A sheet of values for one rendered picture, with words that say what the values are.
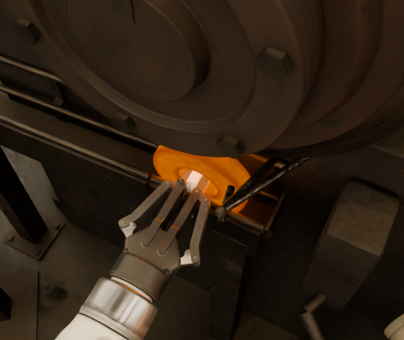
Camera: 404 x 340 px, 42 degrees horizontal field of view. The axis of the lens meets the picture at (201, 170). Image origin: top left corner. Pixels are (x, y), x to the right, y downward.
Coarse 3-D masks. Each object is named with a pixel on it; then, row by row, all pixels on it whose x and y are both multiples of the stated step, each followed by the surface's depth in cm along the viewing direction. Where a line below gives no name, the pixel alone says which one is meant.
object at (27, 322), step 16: (32, 272) 148; (0, 288) 136; (16, 288) 145; (32, 288) 145; (0, 304) 134; (16, 304) 143; (32, 304) 143; (0, 320) 141; (16, 320) 141; (32, 320) 141; (0, 336) 139; (16, 336) 139; (32, 336) 139
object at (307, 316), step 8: (312, 296) 84; (320, 296) 83; (304, 304) 83; (312, 304) 82; (320, 304) 83; (304, 312) 82; (312, 312) 82; (304, 320) 82; (312, 320) 81; (312, 328) 81; (312, 336) 81; (320, 336) 81
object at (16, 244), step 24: (0, 168) 122; (0, 192) 126; (24, 192) 135; (24, 216) 140; (48, 216) 157; (24, 240) 153; (48, 240) 153; (216, 240) 86; (216, 264) 95; (240, 264) 90; (216, 288) 106; (240, 288) 101; (216, 312) 119; (240, 312) 127; (216, 336) 136; (240, 336) 139
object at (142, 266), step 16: (128, 240) 72; (160, 240) 72; (176, 240) 72; (128, 256) 68; (144, 256) 71; (160, 256) 71; (176, 256) 71; (112, 272) 68; (128, 272) 67; (144, 272) 67; (160, 272) 68; (176, 272) 71; (144, 288) 67; (160, 288) 68
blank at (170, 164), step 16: (160, 160) 78; (176, 160) 76; (192, 160) 73; (208, 160) 72; (224, 160) 73; (176, 176) 80; (208, 176) 75; (224, 176) 73; (240, 176) 74; (208, 192) 81; (224, 192) 77; (240, 208) 79
